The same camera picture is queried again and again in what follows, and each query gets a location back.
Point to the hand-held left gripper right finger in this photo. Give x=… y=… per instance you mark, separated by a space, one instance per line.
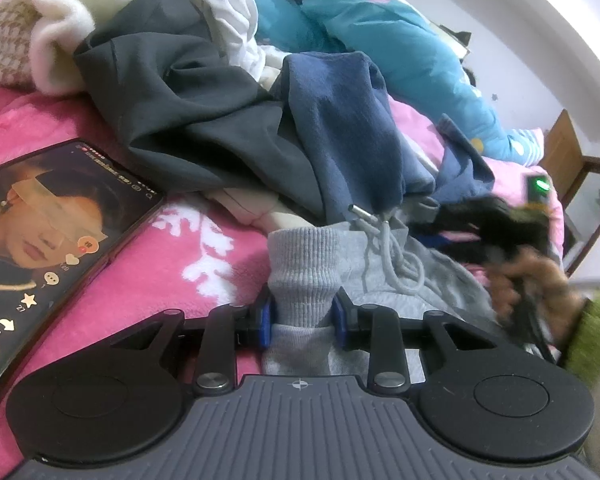
x=337 y=325

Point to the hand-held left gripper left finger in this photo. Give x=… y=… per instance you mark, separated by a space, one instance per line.
x=266 y=325

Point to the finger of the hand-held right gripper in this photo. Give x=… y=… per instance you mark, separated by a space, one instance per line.
x=455 y=220

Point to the grey sweatpants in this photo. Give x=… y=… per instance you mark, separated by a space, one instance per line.
x=300 y=270

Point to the person's right hand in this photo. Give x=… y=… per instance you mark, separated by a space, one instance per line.
x=530 y=270

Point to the wooden furniture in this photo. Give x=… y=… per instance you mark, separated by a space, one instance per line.
x=560 y=145

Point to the pink carrot print quilt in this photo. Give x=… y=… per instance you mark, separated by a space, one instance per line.
x=410 y=120

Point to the beige cloth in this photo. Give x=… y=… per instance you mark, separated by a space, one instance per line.
x=260 y=207

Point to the pink floral blanket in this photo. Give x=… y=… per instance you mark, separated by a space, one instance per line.
x=130 y=270

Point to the navy blue cloth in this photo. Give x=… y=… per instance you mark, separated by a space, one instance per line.
x=340 y=125

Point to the teal printed quilt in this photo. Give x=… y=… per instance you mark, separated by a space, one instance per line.
x=390 y=45

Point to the dark grey garment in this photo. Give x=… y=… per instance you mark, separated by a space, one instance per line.
x=180 y=110

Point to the black smartphone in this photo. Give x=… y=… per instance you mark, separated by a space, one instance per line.
x=55 y=220

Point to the white cloth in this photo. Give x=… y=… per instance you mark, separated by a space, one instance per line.
x=230 y=15

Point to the white fleece garment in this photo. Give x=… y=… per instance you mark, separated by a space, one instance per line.
x=60 y=20

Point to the houndstooth pattern cloth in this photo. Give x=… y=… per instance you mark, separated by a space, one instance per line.
x=5 y=40

